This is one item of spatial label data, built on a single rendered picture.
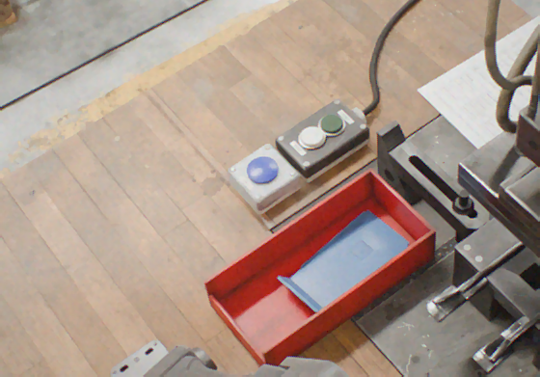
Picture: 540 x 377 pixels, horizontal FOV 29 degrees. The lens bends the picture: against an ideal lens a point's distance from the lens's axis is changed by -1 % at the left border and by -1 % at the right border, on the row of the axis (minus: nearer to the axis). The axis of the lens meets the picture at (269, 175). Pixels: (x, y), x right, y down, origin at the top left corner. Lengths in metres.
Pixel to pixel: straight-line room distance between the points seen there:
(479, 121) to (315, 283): 0.32
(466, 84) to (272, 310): 0.42
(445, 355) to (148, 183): 0.45
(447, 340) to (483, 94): 0.37
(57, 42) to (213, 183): 1.56
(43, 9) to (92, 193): 1.63
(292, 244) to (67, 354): 0.30
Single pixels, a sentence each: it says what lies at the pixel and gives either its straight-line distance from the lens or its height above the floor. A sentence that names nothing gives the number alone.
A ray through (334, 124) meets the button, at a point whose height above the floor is 0.94.
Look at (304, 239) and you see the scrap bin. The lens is 1.29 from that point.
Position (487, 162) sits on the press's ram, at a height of 1.14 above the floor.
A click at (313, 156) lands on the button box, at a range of 1.33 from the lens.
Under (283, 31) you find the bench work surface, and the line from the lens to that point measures 1.52.
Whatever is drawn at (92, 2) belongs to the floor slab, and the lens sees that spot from 2.95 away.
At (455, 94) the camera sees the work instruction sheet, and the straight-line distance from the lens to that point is 1.43.
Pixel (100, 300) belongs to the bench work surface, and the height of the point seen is 0.90.
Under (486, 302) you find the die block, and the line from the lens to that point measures 1.22.
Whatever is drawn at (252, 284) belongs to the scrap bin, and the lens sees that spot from 1.27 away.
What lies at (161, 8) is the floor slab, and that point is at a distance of 2.88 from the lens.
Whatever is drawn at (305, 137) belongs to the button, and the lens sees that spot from 1.34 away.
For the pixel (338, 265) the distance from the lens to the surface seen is 1.27.
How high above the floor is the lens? 2.00
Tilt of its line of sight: 54 degrees down
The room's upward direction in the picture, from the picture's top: 10 degrees counter-clockwise
